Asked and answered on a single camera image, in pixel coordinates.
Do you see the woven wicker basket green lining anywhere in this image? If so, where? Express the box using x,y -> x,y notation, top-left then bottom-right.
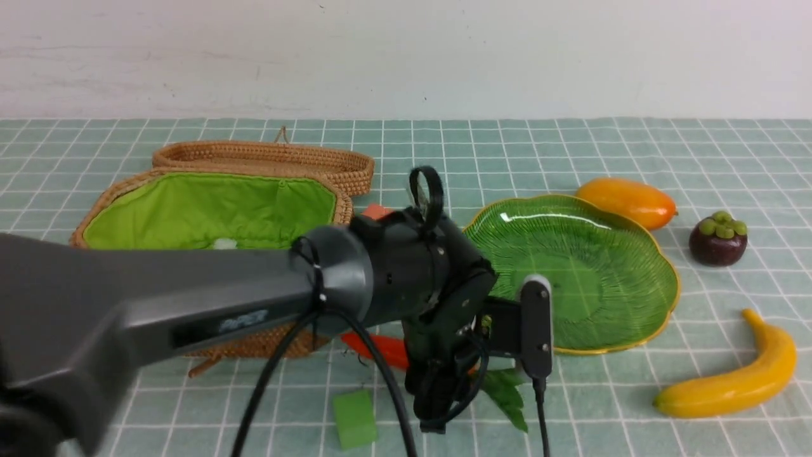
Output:
38,168 -> 353,385

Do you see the dark purple plastic mangosteen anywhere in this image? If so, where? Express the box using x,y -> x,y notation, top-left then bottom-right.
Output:
688,211 -> 749,267

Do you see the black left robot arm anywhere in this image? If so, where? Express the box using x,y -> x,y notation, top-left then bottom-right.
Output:
1,167 -> 522,456

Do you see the orange foam cube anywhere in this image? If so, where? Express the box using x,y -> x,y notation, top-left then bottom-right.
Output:
360,203 -> 393,220

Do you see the green glass leaf plate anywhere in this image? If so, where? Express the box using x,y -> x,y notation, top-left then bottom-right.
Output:
463,194 -> 681,355

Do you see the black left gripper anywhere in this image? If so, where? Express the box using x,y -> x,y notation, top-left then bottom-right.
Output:
349,167 -> 520,434

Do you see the yellow plastic banana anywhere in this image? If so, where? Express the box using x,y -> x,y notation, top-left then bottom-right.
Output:
653,308 -> 797,419

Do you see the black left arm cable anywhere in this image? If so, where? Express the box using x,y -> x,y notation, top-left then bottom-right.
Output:
230,236 -> 551,457

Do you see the orange yellow plastic mango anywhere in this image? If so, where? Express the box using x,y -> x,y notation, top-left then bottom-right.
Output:
576,176 -> 678,231

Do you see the orange plastic carrot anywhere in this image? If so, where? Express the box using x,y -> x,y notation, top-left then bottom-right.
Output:
372,335 -> 528,434

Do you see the woven wicker basket lid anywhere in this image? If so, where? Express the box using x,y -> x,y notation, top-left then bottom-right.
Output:
152,141 -> 375,196

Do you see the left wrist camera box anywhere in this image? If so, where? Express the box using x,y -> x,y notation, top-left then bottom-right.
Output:
517,274 -> 554,381

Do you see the green foam cube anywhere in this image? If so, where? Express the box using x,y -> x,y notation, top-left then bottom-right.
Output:
332,388 -> 378,451

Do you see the green checked tablecloth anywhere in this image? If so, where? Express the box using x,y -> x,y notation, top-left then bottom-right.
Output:
1,118 -> 811,456

